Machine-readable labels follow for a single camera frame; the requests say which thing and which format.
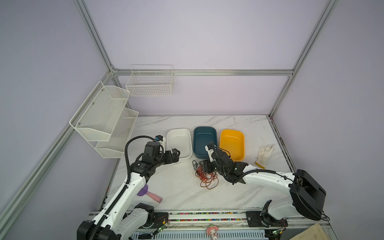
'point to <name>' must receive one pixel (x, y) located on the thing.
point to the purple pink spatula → (143, 191)
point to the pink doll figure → (212, 231)
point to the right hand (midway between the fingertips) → (201, 161)
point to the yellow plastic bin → (233, 141)
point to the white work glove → (264, 152)
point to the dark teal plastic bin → (202, 136)
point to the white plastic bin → (179, 139)
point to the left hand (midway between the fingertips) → (172, 154)
